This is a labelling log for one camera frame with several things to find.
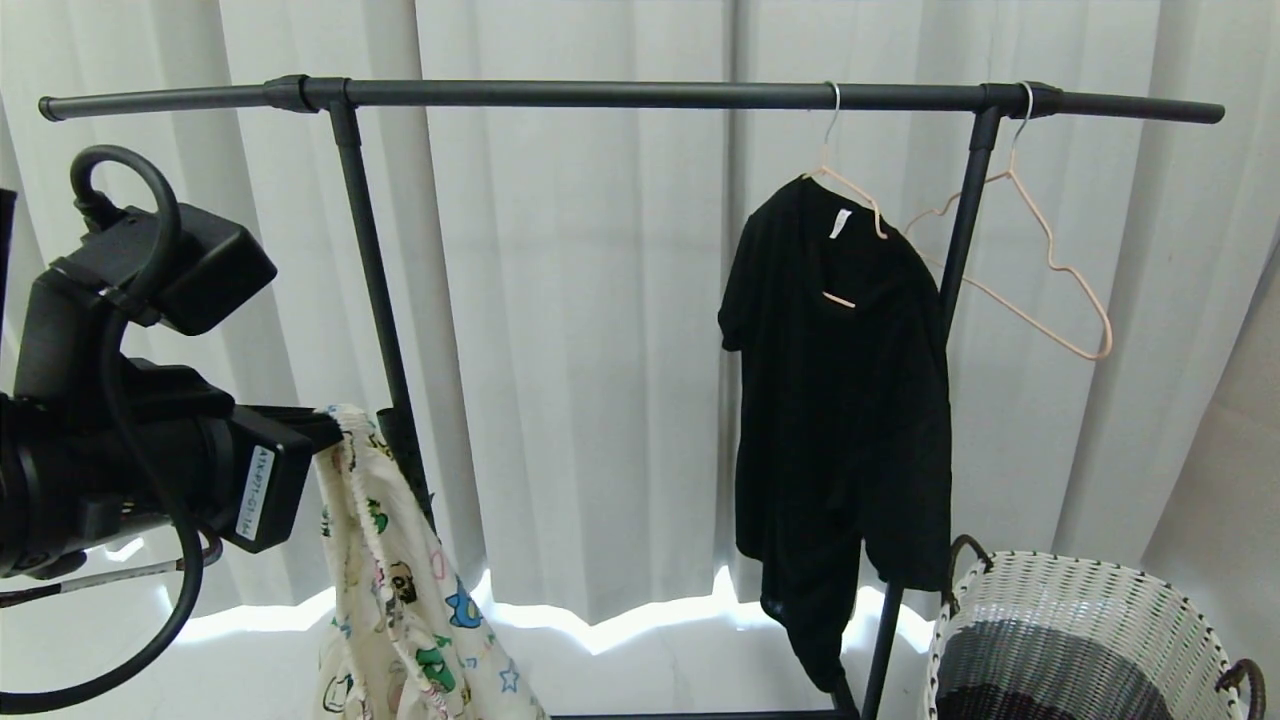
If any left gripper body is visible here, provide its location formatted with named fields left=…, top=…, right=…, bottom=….
left=0, top=360, right=313, bottom=579

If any cream printed garment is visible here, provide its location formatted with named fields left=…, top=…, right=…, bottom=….
left=315, top=403, right=549, bottom=720

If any black garment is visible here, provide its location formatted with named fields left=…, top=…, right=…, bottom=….
left=718, top=175, right=953, bottom=694

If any pink clothes hanger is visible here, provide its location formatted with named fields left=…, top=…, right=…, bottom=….
left=805, top=82, right=889, bottom=309
left=905, top=82, right=1114, bottom=361

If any black clothes rack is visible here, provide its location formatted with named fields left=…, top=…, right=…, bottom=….
left=38, top=75, right=1226, bottom=720

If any white laundry basket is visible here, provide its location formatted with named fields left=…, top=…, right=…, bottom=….
left=925, top=535, right=1266, bottom=720

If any white curtain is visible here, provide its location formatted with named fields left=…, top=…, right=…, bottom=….
left=0, top=0, right=1280, bottom=651

